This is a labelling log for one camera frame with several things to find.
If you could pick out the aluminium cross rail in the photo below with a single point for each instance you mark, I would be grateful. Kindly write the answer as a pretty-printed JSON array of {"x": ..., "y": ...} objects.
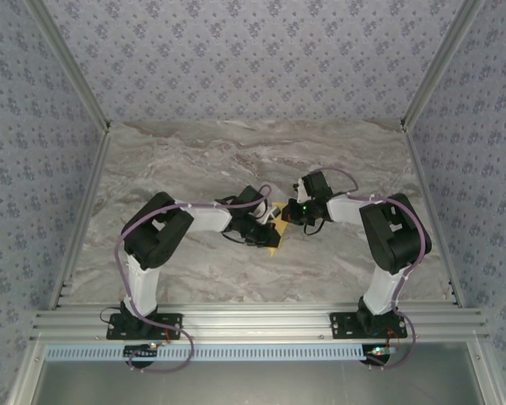
[{"x": 257, "y": 322}]

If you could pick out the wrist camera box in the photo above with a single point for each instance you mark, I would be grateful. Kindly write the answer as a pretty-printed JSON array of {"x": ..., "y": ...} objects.
[
  {"x": 316, "y": 183},
  {"x": 251, "y": 197}
]

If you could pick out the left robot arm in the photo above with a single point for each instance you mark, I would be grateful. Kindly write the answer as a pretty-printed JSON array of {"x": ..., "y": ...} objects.
[{"x": 145, "y": 287}]

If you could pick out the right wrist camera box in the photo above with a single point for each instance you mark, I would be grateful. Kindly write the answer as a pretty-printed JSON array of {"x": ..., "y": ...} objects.
[{"x": 316, "y": 183}]

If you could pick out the aluminium frame leg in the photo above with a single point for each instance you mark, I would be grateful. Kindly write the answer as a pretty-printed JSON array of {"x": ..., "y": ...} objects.
[
  {"x": 25, "y": 371},
  {"x": 485, "y": 371}
]

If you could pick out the aluminium frame post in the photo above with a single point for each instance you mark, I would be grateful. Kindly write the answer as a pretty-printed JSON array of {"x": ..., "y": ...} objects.
[
  {"x": 73, "y": 67},
  {"x": 439, "y": 63}
]

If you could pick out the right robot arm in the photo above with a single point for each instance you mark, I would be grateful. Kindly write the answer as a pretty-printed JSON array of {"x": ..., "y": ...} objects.
[{"x": 381, "y": 291}]

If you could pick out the grey metal sheet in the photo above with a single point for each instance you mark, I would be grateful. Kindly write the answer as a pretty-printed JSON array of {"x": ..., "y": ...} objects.
[{"x": 257, "y": 384}]

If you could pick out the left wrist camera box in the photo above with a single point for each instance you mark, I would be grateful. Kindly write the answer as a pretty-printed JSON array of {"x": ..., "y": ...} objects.
[{"x": 251, "y": 197}]

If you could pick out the aluminium side rail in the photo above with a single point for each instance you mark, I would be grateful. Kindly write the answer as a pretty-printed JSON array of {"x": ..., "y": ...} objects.
[
  {"x": 432, "y": 211},
  {"x": 85, "y": 211}
]

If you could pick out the yellow paper sheet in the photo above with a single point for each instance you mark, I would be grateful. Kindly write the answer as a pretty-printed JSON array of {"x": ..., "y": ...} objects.
[{"x": 286, "y": 228}]

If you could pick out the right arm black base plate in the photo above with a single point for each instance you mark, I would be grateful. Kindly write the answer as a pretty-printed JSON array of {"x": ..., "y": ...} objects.
[{"x": 341, "y": 327}]

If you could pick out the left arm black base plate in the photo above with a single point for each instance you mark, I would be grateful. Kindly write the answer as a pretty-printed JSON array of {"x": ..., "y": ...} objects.
[{"x": 173, "y": 327}]

